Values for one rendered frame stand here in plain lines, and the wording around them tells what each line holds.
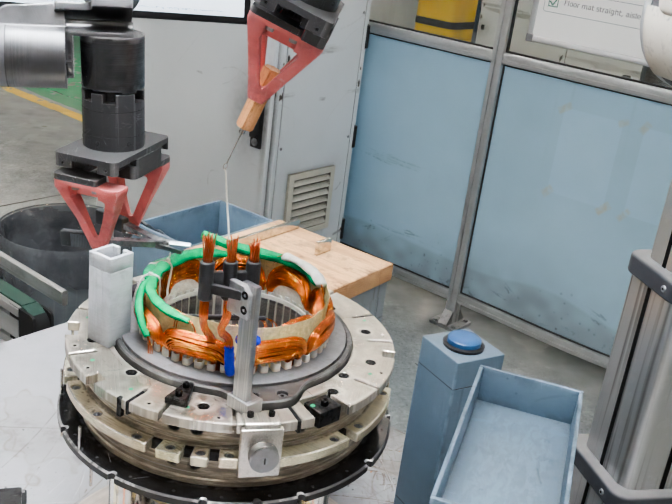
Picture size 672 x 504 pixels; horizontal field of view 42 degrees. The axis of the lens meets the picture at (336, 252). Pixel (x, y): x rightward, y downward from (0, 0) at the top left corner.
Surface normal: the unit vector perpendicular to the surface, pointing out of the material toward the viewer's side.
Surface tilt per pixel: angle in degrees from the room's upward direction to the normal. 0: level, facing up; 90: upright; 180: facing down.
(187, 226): 90
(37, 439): 0
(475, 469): 0
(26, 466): 0
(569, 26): 90
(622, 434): 90
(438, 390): 90
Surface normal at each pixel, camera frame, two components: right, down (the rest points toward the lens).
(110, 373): 0.12, -0.92
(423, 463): -0.86, 0.09
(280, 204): 0.76, 0.33
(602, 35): -0.64, 0.22
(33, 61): 0.23, 0.43
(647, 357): -0.97, -0.03
